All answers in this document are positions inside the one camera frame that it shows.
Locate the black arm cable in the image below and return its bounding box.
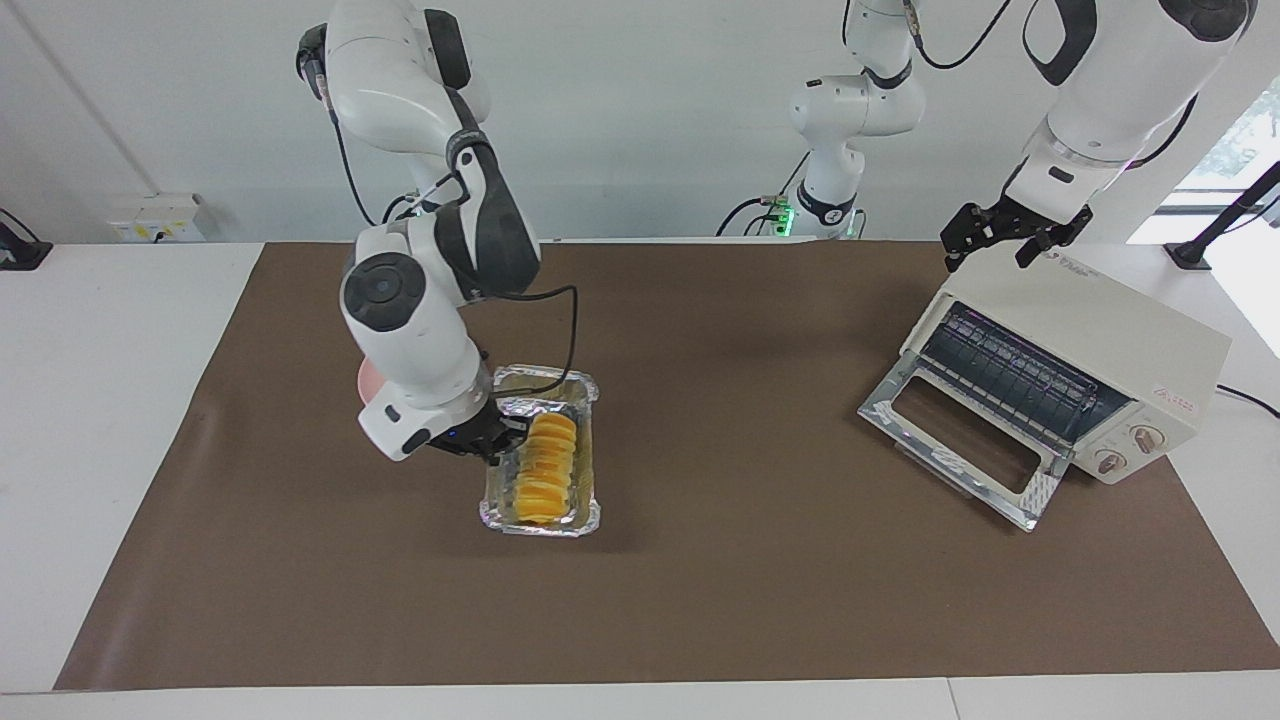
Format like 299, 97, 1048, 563
905, 0, 1021, 71
478, 285, 580, 401

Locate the black clamp mount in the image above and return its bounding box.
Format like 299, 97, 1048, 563
0, 208, 53, 271

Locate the brown table mat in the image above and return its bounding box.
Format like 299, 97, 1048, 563
53, 240, 1280, 691

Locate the glass oven door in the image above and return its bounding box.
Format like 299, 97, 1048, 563
858, 350, 1076, 533

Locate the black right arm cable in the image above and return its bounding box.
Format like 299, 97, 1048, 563
478, 285, 580, 401

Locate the black right base cable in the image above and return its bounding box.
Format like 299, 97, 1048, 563
380, 190, 441, 227

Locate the cream toaster oven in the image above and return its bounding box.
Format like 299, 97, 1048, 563
900, 245, 1233, 487

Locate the sliced golden bread loaf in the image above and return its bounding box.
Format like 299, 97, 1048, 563
512, 412, 580, 527

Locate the wire oven rack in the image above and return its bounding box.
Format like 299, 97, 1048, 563
918, 303, 1109, 446

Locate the black base cable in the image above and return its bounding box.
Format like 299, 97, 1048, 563
715, 150, 813, 239
380, 190, 441, 227

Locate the black camera stand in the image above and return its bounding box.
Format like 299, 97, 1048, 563
1165, 160, 1280, 271

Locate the black oven power cable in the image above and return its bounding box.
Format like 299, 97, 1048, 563
1215, 383, 1280, 421

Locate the white wall socket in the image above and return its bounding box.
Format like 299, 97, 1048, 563
108, 193, 207, 244

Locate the black left base cable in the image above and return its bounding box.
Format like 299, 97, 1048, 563
715, 150, 813, 239

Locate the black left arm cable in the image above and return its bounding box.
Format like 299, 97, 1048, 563
905, 0, 1021, 71

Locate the aluminium foil tray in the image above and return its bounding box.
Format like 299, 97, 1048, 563
478, 365, 602, 538

